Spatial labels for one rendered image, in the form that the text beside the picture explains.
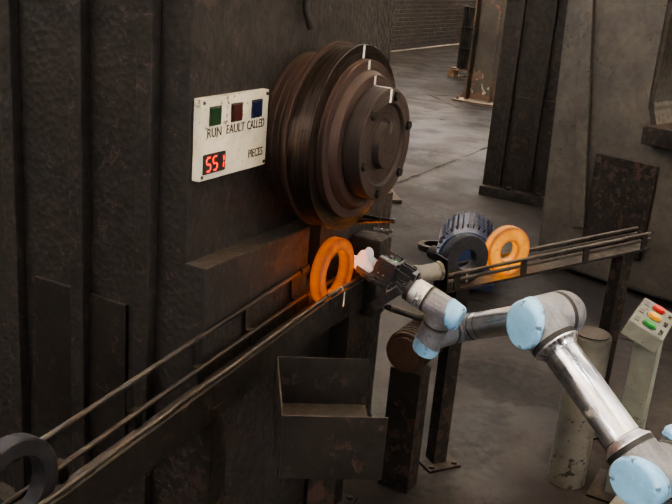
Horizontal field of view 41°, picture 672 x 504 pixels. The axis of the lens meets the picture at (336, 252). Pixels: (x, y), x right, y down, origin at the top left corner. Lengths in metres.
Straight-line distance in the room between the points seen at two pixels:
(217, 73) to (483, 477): 1.63
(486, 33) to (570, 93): 6.27
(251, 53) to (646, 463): 1.24
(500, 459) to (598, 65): 2.41
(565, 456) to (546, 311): 0.93
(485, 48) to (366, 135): 9.06
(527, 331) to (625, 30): 2.87
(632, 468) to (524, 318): 0.40
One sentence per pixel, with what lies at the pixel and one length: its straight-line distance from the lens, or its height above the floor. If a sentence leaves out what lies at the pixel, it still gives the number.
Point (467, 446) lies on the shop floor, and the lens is 3.16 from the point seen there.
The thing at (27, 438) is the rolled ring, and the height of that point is 0.74.
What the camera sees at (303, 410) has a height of 0.61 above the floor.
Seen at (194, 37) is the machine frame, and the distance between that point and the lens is 1.93.
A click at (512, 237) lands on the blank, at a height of 0.77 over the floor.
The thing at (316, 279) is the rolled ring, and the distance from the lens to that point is 2.31.
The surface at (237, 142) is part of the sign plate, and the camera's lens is 2.07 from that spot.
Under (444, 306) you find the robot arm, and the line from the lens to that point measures 2.38.
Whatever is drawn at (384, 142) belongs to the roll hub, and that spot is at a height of 1.13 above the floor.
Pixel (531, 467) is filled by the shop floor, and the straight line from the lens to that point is 3.12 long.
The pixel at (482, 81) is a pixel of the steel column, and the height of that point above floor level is 0.26.
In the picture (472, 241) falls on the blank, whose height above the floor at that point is 0.77.
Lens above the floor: 1.55
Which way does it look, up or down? 18 degrees down
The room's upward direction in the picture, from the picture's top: 5 degrees clockwise
